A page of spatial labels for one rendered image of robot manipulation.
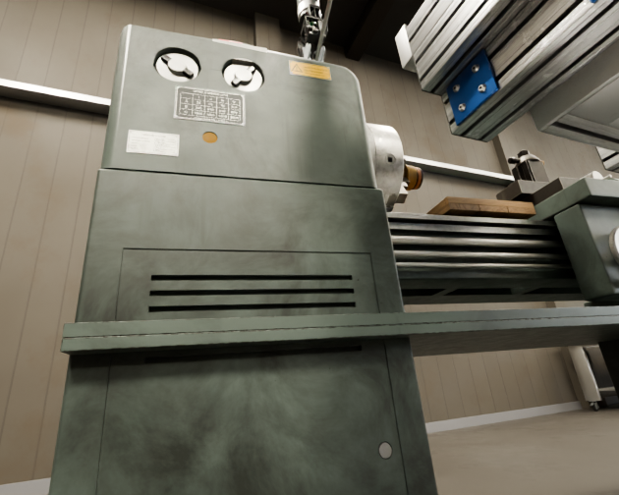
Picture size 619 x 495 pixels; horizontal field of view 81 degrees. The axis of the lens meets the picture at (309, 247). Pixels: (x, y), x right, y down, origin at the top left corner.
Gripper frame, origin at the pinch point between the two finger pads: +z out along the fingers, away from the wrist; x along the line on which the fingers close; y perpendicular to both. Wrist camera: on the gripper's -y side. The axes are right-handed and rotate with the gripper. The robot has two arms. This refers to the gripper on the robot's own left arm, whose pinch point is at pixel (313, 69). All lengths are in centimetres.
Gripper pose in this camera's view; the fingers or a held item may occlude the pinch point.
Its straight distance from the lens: 126.9
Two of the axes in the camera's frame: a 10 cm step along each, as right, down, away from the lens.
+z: 0.8, 9.2, -3.7
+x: 9.6, 0.2, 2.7
